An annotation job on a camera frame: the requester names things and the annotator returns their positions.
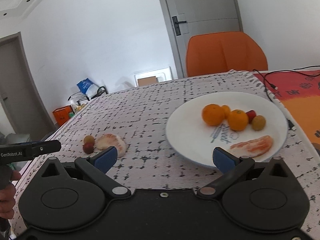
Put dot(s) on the green-brown kiwi fruit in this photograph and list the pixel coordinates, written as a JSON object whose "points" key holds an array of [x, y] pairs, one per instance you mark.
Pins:
{"points": [[89, 139]]}

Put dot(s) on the orange box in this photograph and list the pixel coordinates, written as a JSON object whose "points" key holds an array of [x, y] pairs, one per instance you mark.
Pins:
{"points": [[61, 115]]}

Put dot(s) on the small orange on plate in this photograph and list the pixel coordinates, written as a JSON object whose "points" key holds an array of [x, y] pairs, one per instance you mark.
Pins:
{"points": [[226, 109]]}

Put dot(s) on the red plum on plate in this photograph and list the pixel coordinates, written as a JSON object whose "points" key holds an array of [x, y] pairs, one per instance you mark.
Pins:
{"points": [[251, 115]]}

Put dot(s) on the red orange mat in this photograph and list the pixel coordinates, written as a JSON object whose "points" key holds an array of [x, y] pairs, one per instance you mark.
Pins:
{"points": [[298, 91]]}

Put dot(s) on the person's left hand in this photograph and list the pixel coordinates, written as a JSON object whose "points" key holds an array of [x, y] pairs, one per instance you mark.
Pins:
{"points": [[7, 201]]}

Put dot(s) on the white round plate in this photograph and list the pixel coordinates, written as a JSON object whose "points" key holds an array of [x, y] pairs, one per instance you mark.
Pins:
{"points": [[193, 139]]}

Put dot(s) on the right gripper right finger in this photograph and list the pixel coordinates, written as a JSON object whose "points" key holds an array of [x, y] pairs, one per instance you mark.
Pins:
{"points": [[264, 197]]}

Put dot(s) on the dark red plum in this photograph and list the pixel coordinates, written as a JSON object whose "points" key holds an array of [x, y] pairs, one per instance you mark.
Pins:
{"points": [[88, 148]]}

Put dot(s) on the large orange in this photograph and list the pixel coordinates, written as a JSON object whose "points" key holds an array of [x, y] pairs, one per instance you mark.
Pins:
{"points": [[237, 120], [213, 115]]}

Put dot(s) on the orange chair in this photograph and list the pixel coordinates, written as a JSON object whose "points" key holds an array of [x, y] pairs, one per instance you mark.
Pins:
{"points": [[220, 52]]}

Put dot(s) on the patterned white tablecloth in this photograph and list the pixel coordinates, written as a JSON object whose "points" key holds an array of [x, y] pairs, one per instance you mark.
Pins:
{"points": [[139, 116]]}

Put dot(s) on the white framed board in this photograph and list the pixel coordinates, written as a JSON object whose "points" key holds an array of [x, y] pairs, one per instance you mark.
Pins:
{"points": [[153, 77]]}

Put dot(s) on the pale pomelo segment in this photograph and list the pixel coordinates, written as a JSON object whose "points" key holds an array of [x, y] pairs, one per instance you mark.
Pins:
{"points": [[108, 140]]}

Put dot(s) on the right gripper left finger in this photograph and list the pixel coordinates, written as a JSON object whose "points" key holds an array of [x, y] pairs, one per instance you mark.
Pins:
{"points": [[62, 197]]}

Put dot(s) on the pink pomelo segment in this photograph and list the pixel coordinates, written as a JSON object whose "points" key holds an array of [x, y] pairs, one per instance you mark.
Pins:
{"points": [[252, 148]]}

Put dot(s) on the yellow-green round fruit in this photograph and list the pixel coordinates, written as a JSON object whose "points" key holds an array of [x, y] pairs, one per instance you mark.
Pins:
{"points": [[258, 123]]}

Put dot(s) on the blue white bag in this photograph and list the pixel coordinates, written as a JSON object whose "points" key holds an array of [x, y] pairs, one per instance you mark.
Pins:
{"points": [[88, 88]]}

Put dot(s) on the large orange front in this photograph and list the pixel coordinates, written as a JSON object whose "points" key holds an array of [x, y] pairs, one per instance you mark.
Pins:
{"points": [[237, 120]]}

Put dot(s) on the grey sofa cushion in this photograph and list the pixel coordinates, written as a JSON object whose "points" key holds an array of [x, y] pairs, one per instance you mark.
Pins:
{"points": [[14, 139]]}

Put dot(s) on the grey side door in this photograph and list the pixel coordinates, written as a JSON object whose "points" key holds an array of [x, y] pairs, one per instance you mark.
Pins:
{"points": [[20, 99]]}

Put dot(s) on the grey door with handle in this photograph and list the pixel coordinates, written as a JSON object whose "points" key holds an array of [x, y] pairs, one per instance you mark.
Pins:
{"points": [[187, 18]]}

